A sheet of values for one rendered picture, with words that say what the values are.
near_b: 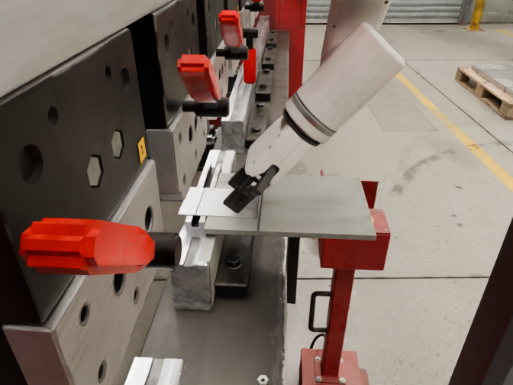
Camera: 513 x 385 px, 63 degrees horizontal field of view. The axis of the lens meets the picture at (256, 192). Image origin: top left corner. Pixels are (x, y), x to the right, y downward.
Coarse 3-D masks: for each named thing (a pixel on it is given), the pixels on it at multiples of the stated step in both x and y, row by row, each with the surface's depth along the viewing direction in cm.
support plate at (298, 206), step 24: (264, 192) 74; (288, 192) 74; (312, 192) 74; (336, 192) 74; (360, 192) 74; (264, 216) 68; (288, 216) 68; (312, 216) 68; (336, 216) 68; (360, 216) 68
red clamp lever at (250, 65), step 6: (246, 30) 72; (252, 30) 72; (258, 30) 73; (246, 36) 73; (252, 36) 72; (246, 42) 73; (252, 42) 73; (252, 48) 74; (252, 54) 74; (246, 60) 75; (252, 60) 75; (246, 66) 75; (252, 66) 75; (246, 72) 76; (252, 72) 76; (246, 78) 76; (252, 78) 76
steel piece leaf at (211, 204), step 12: (204, 192) 74; (216, 192) 74; (228, 192) 74; (204, 204) 70; (216, 204) 70; (252, 204) 70; (216, 216) 68; (228, 216) 68; (240, 216) 67; (252, 216) 67
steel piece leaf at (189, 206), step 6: (192, 192) 74; (198, 192) 74; (186, 198) 72; (192, 198) 72; (198, 198) 72; (186, 204) 70; (192, 204) 70; (198, 204) 71; (180, 210) 69; (186, 210) 69; (192, 210) 69
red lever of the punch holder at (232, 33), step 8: (224, 16) 46; (232, 16) 46; (224, 24) 47; (232, 24) 46; (240, 24) 48; (224, 32) 48; (232, 32) 48; (240, 32) 49; (224, 40) 50; (232, 40) 50; (240, 40) 50; (224, 48) 54; (232, 48) 53; (240, 48) 54; (216, 56) 55; (224, 56) 54; (232, 56) 54; (240, 56) 54
